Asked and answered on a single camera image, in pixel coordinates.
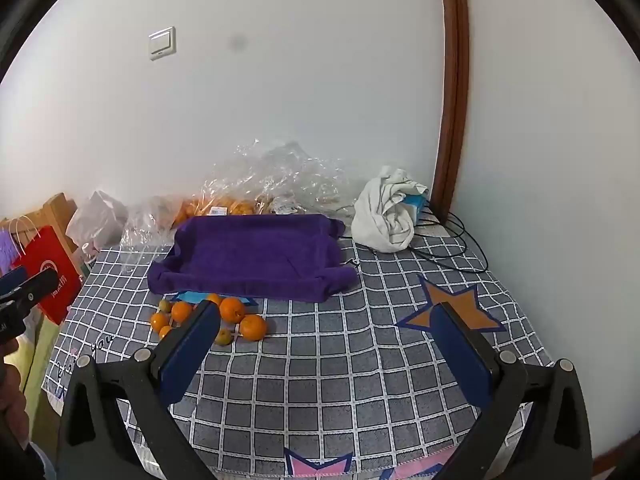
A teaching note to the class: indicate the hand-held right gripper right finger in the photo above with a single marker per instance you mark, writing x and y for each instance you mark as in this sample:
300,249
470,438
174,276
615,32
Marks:
462,357

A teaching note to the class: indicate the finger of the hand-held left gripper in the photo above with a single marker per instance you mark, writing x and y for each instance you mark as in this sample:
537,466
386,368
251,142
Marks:
11,278
37,287

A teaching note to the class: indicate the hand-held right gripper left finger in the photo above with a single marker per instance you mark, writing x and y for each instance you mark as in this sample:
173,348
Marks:
192,347

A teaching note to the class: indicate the orange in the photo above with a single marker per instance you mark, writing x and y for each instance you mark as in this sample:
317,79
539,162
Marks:
253,327
215,298
160,321
165,332
181,311
232,309

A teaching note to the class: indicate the small yellow-green fruit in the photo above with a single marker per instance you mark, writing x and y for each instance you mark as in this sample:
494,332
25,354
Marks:
224,337
163,305

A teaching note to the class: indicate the blue tray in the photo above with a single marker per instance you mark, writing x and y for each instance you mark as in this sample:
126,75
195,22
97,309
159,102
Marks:
192,297

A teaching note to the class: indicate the purple towel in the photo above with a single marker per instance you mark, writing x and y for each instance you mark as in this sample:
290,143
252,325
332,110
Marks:
250,255

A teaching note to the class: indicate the person's left hand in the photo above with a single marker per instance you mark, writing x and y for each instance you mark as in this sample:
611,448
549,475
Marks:
12,405

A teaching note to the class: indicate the red paper bag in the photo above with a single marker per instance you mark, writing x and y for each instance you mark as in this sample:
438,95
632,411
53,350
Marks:
50,272

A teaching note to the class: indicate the purple paper bag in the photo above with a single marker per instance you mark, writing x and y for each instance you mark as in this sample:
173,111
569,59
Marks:
7,250

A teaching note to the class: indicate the light green cloth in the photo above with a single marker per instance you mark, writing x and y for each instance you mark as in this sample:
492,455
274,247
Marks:
32,355

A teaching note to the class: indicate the clear plastic bottle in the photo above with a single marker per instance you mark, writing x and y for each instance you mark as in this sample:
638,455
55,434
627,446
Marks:
88,256

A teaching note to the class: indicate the cardboard box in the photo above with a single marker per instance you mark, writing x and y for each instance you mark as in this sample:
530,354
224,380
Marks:
56,210

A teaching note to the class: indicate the white plastic bag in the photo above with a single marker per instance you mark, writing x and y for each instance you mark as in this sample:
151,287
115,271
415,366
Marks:
97,215

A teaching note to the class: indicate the grey checked tablecloth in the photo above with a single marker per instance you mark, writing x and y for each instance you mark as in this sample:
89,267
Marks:
320,375

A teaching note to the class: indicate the clear bag of oranges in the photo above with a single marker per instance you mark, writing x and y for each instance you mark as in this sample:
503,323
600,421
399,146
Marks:
227,206

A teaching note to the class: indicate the blue box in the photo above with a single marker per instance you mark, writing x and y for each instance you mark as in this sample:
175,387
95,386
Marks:
416,205

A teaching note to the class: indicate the white cloth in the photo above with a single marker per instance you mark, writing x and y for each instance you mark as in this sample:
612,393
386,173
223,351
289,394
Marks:
382,215

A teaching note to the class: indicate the clear bag of tan snacks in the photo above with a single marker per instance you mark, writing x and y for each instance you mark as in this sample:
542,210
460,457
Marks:
277,204

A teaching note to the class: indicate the crumpled clear plastic bag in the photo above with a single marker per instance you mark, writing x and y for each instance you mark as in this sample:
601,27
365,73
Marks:
295,175

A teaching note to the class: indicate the brown wooden door frame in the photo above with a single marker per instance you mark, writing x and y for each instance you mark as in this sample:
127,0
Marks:
455,85

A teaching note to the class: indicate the white light switch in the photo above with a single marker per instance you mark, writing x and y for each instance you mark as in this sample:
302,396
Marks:
162,43

